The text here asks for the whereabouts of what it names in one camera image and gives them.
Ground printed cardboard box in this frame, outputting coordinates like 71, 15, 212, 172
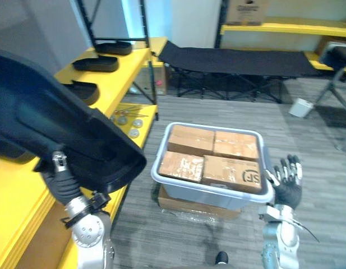
225, 0, 266, 27

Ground cardboard box with SF logo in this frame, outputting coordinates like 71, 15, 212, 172
202, 155, 263, 194

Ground plain brown cardboard box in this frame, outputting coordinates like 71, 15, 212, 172
167, 124, 216, 157
213, 131, 260, 162

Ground cardboard box with torn tape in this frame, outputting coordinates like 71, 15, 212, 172
158, 150, 205, 183

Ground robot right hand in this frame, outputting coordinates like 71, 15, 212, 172
264, 154, 304, 210

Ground black folding cot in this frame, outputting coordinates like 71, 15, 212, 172
156, 40, 328, 105

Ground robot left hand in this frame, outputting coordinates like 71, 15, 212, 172
40, 150, 84, 207

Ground black plastic housing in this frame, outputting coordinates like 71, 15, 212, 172
64, 80, 100, 106
0, 53, 148, 194
72, 55, 119, 73
93, 40, 133, 56

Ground cardboard box with red sticker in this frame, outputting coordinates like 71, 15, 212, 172
135, 62, 170, 96

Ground robot dark foot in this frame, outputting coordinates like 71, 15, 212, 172
214, 251, 230, 266

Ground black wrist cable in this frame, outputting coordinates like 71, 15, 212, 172
289, 217, 321, 243

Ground clear bubble wrap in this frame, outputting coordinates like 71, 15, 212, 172
160, 208, 219, 225

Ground grey plastic bin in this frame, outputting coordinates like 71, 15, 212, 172
150, 121, 275, 211

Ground yellow wall shelf unit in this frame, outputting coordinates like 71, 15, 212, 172
214, 0, 346, 71

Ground small white box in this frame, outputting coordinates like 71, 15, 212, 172
288, 98, 315, 119

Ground grey folding stand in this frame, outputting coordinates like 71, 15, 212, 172
312, 41, 346, 152

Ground yellow shelf unit black posts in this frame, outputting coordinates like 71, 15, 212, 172
0, 0, 169, 269

